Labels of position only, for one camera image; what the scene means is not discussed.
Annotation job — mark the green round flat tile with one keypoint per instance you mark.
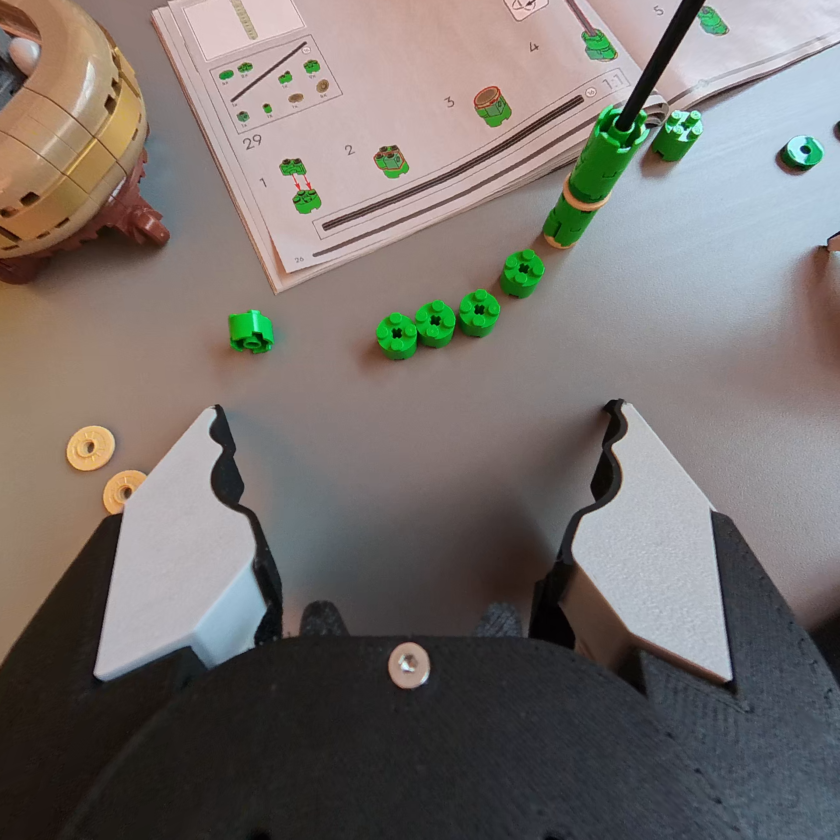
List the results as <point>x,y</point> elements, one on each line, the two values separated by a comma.
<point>791,154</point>

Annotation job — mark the green round brick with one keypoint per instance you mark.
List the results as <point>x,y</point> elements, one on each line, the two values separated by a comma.
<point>249,334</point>
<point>518,287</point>
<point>478,326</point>
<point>433,336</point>
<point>679,141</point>
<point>394,348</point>

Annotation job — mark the tan brick pot model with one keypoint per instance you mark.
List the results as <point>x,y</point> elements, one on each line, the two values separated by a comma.
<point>59,131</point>

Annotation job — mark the tan round plate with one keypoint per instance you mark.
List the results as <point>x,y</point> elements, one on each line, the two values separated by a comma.
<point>113,502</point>
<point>75,446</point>

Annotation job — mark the black rod with green bricks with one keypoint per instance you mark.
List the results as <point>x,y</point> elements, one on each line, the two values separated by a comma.
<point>587,184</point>

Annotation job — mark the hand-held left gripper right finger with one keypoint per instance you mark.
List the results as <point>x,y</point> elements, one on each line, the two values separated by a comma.
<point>649,558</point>

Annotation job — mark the building instruction booklet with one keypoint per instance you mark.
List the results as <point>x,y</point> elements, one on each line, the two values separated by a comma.
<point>407,79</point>

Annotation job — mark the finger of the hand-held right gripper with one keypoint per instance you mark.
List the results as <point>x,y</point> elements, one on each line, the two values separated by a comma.
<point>836,248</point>

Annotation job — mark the grey desk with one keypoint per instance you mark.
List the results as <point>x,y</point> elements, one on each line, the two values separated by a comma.
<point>420,459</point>

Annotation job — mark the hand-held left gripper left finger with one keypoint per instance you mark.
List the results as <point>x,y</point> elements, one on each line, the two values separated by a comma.
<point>177,558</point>

